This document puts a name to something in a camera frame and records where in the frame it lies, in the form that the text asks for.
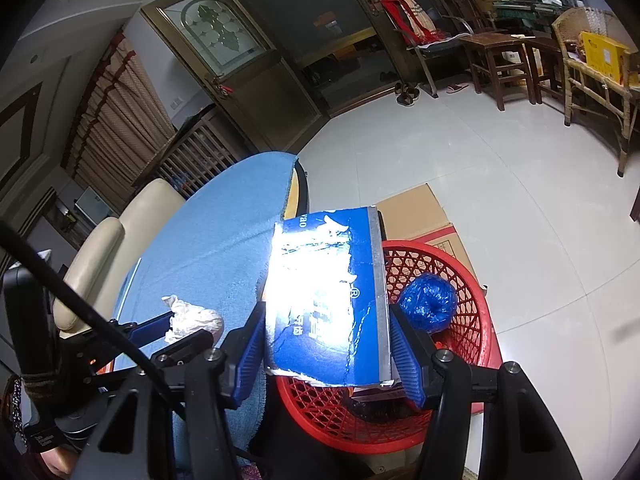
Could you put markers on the white paper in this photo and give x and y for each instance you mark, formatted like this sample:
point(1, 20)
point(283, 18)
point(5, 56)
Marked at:
point(195, 320)

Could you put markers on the white standing air conditioner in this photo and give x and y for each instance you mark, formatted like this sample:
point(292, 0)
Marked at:
point(92, 205)

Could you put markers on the red striped cloth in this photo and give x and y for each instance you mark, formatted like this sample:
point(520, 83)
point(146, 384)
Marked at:
point(410, 15)

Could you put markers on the brown slippers pair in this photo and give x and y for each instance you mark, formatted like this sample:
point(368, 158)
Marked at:
point(407, 95)

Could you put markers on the brown wooden stool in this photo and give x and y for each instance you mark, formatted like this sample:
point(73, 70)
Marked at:
point(492, 42)
point(545, 47)

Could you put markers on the wooden crib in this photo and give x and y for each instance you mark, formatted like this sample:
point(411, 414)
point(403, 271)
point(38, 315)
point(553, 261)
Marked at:
point(200, 150)

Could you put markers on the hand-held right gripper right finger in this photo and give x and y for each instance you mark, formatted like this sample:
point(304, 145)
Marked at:
point(410, 360)

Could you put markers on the blue plastic bag ball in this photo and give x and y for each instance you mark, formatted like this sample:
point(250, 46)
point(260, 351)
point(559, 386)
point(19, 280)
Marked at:
point(427, 302)

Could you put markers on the wicker chair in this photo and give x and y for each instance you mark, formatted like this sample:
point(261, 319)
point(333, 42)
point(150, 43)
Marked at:
point(590, 90)

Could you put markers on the beige leather sofa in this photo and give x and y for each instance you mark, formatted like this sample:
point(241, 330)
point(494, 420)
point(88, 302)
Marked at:
point(145, 210)

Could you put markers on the round wooden table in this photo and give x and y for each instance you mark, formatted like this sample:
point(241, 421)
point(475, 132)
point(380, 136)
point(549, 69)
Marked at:
point(300, 190)

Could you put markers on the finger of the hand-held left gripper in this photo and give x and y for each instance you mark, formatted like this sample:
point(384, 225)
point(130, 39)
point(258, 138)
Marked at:
point(182, 352)
point(150, 327)

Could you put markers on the wooden display cabinet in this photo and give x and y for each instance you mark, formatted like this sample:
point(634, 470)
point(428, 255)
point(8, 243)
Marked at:
point(62, 220)

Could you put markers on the red plastic mesh basket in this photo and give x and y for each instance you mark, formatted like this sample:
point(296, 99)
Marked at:
point(320, 420)

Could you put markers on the dark wooden chair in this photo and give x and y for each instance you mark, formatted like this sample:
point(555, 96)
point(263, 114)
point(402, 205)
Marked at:
point(465, 7)

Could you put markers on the yellow box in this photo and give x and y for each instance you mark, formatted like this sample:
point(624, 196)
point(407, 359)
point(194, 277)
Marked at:
point(605, 57)

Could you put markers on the red slipper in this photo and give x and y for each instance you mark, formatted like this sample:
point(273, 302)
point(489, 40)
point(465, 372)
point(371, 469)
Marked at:
point(457, 88)

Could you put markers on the flat cardboard sheet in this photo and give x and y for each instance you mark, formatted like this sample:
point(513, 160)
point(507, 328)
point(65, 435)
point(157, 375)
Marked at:
point(415, 210)

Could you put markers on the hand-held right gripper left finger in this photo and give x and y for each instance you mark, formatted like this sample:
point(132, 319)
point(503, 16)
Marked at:
point(247, 360)

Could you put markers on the beige pleated curtain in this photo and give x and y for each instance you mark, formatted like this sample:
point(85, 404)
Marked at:
point(120, 105)

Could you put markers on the red door tassel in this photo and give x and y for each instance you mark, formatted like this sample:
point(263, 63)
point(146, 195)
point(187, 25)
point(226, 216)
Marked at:
point(224, 89)

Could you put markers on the black metal chair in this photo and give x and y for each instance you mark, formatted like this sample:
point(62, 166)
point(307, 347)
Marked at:
point(440, 47)

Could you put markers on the blue carton box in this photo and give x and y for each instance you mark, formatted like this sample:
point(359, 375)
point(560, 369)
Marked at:
point(325, 320)

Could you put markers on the glass computer desk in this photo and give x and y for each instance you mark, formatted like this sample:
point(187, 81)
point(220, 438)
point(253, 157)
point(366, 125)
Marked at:
point(525, 6)

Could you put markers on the blue tablecloth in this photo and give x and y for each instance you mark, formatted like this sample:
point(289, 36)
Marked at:
point(215, 220)

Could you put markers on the thin white stick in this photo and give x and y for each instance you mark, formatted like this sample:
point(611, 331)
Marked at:
point(132, 280)

